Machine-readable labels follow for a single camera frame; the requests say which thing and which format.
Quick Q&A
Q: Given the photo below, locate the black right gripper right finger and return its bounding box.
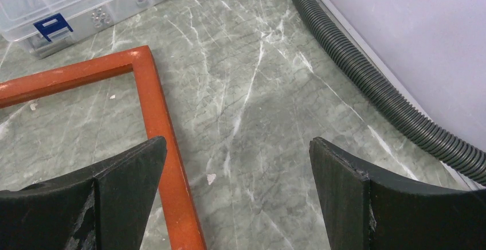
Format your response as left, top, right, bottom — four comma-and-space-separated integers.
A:
309, 137, 485, 249

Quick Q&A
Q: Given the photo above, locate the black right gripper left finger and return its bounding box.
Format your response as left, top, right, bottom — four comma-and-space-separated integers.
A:
1, 136, 167, 249

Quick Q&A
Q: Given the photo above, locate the orange wooden picture frame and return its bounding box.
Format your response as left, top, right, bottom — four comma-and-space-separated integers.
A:
1, 46, 206, 249

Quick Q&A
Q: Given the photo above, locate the clear plastic organizer box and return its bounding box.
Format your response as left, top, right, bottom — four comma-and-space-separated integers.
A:
1, 0, 165, 58

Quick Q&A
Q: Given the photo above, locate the black corrugated hose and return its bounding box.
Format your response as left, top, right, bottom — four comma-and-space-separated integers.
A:
283, 0, 486, 186

